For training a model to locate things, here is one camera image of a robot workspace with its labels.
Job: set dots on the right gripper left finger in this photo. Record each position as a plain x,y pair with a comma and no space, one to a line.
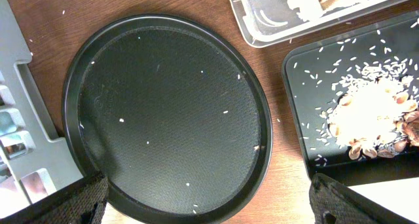
82,202

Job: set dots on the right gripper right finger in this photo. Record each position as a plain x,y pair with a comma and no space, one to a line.
333,202

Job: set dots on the grey dishwasher rack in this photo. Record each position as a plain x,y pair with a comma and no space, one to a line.
35,160

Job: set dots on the food scraps pile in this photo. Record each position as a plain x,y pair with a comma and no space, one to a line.
369,117

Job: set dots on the rectangular black tray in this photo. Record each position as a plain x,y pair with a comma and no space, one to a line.
318,74

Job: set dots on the round black tray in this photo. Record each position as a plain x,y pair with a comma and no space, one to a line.
173,115

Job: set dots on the clear plastic bin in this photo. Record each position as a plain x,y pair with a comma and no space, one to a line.
267,22

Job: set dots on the crumpled white paper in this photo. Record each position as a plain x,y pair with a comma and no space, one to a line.
310,9

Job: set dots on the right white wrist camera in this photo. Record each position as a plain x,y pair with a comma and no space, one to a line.
399,196

